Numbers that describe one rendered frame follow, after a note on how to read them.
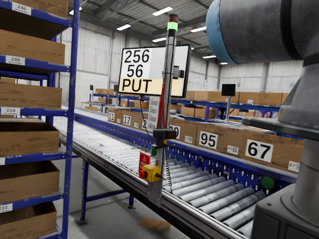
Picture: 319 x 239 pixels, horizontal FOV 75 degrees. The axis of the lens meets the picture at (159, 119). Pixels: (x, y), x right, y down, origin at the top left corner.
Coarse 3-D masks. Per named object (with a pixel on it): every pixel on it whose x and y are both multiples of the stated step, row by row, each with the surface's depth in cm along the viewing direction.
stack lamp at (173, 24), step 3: (171, 18) 104; (174, 18) 104; (177, 18) 105; (168, 21) 106; (171, 21) 104; (174, 21) 104; (177, 21) 105; (168, 24) 105; (171, 24) 104; (174, 24) 104; (177, 24) 105; (168, 27) 105; (171, 27) 104; (174, 27) 104; (177, 27) 106
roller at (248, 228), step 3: (249, 222) 87; (252, 222) 87; (246, 225) 84; (249, 225) 84; (252, 225) 84; (240, 228) 82; (243, 228) 82; (246, 228) 82; (249, 228) 82; (237, 231) 81; (240, 231) 80; (243, 231) 80; (246, 231) 80; (249, 231) 81; (243, 234) 79; (246, 234) 79; (249, 234) 80; (249, 237) 80
